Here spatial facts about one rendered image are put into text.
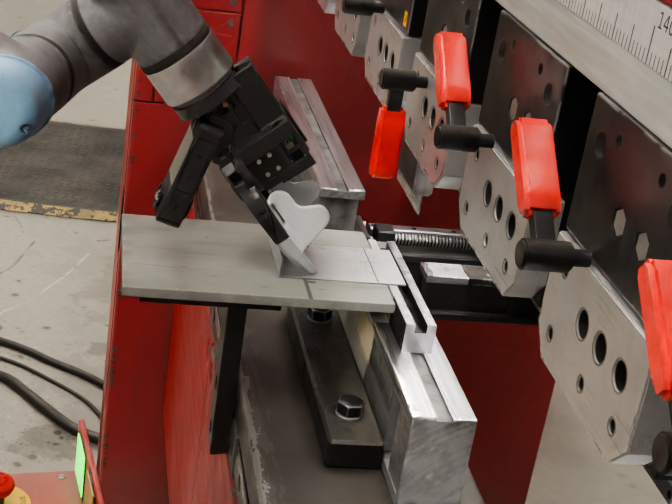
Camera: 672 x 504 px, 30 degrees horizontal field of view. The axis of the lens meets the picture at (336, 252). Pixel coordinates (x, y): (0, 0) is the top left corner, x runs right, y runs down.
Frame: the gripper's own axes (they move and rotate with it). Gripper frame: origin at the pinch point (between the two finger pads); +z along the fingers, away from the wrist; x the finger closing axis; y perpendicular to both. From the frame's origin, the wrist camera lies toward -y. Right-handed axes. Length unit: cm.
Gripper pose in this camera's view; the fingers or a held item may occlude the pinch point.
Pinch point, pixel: (297, 254)
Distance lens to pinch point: 127.8
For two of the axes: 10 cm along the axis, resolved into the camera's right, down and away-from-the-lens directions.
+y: 8.4, -5.3, -1.0
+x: -1.5, -4.1, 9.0
